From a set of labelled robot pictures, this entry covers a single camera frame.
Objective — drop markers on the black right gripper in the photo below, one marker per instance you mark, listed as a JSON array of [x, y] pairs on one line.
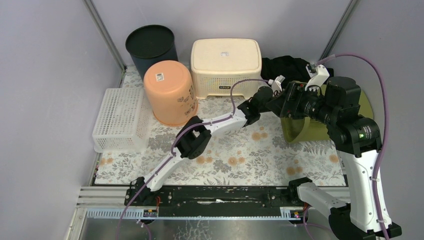
[[291, 100]]

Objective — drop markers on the green ribbed waste bin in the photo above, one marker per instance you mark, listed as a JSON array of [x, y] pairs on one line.
[[308, 129]]

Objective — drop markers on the cream perforated plastic basket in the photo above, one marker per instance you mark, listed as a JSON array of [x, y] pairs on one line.
[[216, 64]]

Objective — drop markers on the orange bucket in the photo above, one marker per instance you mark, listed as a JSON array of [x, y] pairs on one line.
[[170, 91]]

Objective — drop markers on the dark blue cylindrical bin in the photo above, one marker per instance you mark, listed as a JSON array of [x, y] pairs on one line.
[[150, 44]]

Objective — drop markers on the white perforated basket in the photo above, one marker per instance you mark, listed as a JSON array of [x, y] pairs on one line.
[[123, 121]]

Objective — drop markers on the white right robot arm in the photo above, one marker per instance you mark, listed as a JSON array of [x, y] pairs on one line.
[[358, 142]]

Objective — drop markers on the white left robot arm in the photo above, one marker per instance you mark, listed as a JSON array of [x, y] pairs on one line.
[[194, 137]]

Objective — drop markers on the black cloth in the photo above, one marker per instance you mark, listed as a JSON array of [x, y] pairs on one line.
[[293, 69]]

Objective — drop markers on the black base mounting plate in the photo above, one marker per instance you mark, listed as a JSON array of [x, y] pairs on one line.
[[216, 197]]

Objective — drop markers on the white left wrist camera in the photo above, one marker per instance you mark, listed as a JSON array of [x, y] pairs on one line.
[[276, 84]]

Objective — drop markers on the slotted aluminium cable rail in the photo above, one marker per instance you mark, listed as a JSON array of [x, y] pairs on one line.
[[249, 213]]

